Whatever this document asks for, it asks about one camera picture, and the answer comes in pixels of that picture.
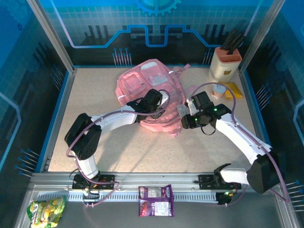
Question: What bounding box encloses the pink backpack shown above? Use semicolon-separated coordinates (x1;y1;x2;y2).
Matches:
115;58;202;138

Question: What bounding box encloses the green yellow snack bag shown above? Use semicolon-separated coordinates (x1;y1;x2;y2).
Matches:
26;196;67;228

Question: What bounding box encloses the pink white can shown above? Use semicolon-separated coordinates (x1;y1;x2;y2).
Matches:
210;83;226;100

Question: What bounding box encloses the cream knife block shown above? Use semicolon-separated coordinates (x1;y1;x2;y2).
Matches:
208;47;243;86

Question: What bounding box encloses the aluminium cross beam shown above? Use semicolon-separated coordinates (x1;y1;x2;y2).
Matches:
30;172;285;188

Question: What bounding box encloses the small controller board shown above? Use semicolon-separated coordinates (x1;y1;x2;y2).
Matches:
217;189;238;206
82;186;101;208

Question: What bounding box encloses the purple snack packet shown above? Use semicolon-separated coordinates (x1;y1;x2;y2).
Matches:
138;184;175;218

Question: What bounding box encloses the grey metal shelf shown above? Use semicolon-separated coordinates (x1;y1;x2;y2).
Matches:
14;185;300;228

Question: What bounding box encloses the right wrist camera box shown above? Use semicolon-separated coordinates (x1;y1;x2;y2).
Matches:
186;98;197;115

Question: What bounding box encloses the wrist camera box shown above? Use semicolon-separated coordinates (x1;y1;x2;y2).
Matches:
158;89;171;105
186;98;197;115

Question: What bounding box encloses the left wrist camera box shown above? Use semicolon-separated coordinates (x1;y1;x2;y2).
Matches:
158;89;171;105

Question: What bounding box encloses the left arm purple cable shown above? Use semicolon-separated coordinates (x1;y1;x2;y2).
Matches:
66;91;171;209

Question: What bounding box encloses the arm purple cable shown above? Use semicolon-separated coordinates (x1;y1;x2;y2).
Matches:
66;91;171;209
187;82;291;209

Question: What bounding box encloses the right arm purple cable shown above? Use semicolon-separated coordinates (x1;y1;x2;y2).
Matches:
187;82;291;209

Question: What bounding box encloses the aluminium side rail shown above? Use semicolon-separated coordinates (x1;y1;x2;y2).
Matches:
35;67;76;173
238;67;280;173

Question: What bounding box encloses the black handled knife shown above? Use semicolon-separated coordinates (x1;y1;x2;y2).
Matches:
222;28;235;51
231;35;246;55
225;33;241;53

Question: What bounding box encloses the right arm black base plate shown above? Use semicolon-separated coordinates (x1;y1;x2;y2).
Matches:
198;174;242;190

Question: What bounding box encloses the aluminium frame post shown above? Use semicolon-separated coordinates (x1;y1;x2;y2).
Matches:
26;0;76;73
238;0;285;73

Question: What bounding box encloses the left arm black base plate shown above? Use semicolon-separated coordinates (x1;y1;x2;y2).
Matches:
72;174;116;190

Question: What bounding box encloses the grey slotted cable duct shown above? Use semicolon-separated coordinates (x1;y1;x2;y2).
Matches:
38;191;219;202

